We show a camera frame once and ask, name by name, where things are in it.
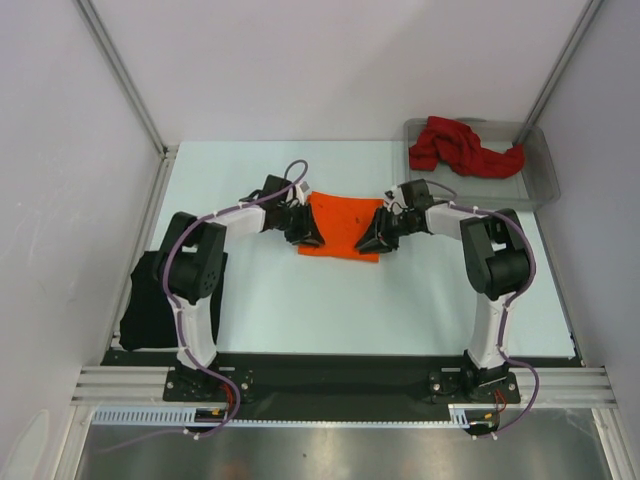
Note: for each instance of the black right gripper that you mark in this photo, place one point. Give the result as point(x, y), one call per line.
point(385, 228)

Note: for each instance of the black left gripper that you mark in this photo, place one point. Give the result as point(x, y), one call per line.
point(307, 233)

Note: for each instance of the orange t-shirt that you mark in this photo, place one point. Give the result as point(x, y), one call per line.
point(342, 222)

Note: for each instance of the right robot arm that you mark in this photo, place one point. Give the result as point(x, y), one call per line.
point(499, 261)

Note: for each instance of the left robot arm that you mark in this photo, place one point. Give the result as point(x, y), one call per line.
point(189, 262)

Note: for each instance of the red t-shirt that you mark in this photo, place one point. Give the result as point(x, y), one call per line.
point(455, 144)

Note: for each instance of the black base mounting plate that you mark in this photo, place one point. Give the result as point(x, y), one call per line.
point(334, 387)

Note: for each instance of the clear plastic bin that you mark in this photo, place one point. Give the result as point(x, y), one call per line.
point(534, 186)

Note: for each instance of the folded black t-shirt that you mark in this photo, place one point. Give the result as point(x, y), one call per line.
point(148, 320)

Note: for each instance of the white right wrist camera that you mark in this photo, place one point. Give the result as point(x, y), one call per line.
point(394, 197)

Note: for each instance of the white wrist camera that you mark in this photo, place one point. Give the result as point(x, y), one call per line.
point(394, 197)
point(301, 192)

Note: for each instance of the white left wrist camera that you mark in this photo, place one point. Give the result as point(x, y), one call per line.
point(301, 192)

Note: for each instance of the white slotted cable duct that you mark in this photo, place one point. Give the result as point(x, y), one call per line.
point(192, 417)

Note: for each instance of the left aluminium corner post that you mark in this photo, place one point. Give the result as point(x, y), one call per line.
point(109, 51)

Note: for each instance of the aluminium corner post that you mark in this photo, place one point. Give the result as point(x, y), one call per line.
point(578, 33)
point(109, 51)

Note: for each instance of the right aluminium corner post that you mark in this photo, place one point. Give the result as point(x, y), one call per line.
point(578, 33)

